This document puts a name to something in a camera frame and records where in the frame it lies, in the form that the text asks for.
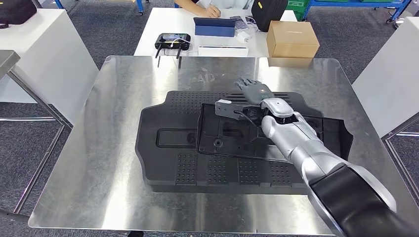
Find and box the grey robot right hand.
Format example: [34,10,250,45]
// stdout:
[234,78,275,105]

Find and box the black car part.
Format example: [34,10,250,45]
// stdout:
[196,103,347,164]

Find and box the blue metal shelf rack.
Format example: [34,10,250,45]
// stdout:
[301,0,413,24]

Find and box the steel workbench table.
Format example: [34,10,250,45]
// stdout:
[28,55,419,236]

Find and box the white charger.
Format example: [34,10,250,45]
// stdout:
[235,30,251,43]

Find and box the brown cardboard box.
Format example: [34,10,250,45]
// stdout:
[266,20,321,59]

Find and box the smartphone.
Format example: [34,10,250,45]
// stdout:
[230,15,249,31]

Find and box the blue tablet case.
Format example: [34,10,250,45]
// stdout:
[193,17,236,37]

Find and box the black bag with yellow tag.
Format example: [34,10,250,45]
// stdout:
[251,0,289,33]

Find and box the green plastic crate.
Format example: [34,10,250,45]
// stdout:
[286,0,310,22]

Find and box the black remote controller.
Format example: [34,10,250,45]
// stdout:
[154,33,192,60]

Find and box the person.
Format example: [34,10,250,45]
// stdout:
[173,0,256,19]

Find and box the large black molded panel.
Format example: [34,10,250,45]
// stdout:
[135,90,354,195]

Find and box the white desk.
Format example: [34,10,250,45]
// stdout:
[134,7,298,59]

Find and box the white board panel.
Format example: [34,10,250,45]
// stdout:
[352,16,419,138]
[0,8,99,125]

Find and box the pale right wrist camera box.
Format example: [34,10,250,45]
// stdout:
[215,99,243,119]

